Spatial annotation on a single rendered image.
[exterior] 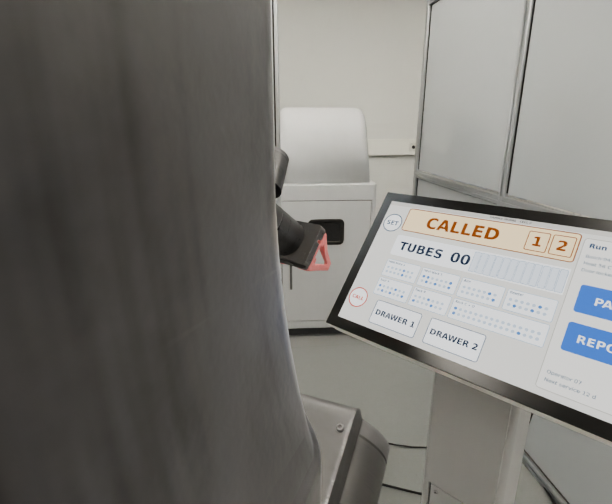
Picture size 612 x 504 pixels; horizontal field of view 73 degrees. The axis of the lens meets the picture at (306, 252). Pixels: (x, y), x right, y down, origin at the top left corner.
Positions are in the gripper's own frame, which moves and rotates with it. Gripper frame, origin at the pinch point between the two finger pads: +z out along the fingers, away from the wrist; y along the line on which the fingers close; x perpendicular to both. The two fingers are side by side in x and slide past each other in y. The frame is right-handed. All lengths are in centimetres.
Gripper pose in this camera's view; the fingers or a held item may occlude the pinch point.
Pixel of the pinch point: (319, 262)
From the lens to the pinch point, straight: 70.3
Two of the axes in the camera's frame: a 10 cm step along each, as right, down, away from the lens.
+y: -7.3, -1.9, 6.5
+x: -4.2, 8.8, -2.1
